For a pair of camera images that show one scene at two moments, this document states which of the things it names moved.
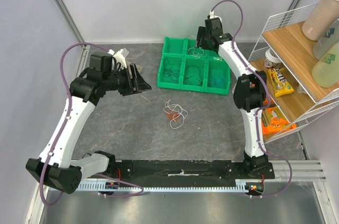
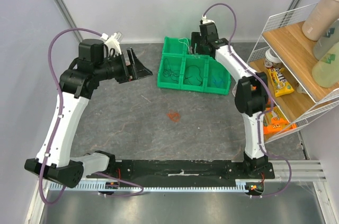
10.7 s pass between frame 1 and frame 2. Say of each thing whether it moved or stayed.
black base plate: stayed
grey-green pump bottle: stayed
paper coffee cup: stayed
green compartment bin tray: stayed
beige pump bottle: stayed
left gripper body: moved
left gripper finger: moved
